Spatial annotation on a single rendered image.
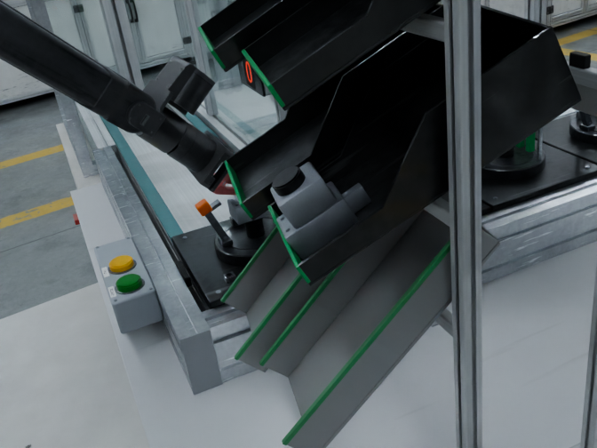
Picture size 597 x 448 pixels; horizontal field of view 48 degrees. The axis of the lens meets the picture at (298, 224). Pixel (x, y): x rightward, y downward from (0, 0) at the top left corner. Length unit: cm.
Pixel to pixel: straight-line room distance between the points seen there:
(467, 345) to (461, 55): 27
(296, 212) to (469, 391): 24
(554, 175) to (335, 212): 73
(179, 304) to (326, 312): 34
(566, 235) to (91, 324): 84
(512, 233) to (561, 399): 32
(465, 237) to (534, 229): 61
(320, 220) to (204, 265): 51
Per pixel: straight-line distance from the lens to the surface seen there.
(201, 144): 100
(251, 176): 79
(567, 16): 625
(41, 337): 125
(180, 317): 100
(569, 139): 144
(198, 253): 113
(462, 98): 53
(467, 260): 59
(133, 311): 109
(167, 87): 96
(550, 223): 121
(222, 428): 95
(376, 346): 64
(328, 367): 74
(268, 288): 89
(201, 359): 98
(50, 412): 108
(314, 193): 59
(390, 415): 93
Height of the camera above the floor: 151
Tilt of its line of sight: 28 degrees down
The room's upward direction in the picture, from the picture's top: 8 degrees counter-clockwise
